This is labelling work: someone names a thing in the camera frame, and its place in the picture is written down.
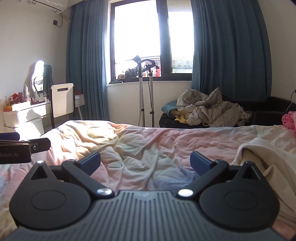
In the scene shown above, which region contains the cream zip-up sweater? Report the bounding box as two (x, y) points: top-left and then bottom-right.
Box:
(231, 138), (295, 227)

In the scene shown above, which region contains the white dresser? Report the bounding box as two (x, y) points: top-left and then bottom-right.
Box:
(4, 102), (50, 140)

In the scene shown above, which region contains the white spray bottle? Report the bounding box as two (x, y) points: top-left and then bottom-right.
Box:
(23, 84), (29, 101)

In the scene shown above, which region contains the pastel bed blanket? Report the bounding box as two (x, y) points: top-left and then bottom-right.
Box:
(1, 120), (295, 240)

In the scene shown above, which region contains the white back chair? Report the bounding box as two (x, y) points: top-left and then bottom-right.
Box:
(49, 83), (75, 128)

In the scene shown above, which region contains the wavy vanity mirror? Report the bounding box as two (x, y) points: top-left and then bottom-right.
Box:
(31, 60), (54, 97)

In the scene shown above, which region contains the teal pillow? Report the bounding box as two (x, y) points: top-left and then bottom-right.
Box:
(161, 100), (177, 115)

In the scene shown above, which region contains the black sofa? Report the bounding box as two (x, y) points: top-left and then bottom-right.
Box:
(159, 97), (295, 129)

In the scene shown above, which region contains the pink fluffy garment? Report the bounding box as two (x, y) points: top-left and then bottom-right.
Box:
(282, 111), (296, 133)

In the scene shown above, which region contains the left teal curtain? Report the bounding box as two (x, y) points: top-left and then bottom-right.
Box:
(66, 1), (109, 120)

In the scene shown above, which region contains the teal curtain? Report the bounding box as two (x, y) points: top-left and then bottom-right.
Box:
(66, 1), (109, 120)
(191, 1), (272, 101)

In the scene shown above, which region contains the garment steamer stand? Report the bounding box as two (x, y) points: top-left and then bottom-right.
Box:
(127, 55), (161, 128)

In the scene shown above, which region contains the right teal curtain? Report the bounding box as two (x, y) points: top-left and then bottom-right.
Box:
(191, 1), (272, 101)

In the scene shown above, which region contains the white air conditioner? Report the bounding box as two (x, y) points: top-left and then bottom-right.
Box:
(20, 0), (69, 13)

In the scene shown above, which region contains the black framed window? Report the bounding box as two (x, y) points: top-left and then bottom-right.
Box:
(109, 1), (194, 82)

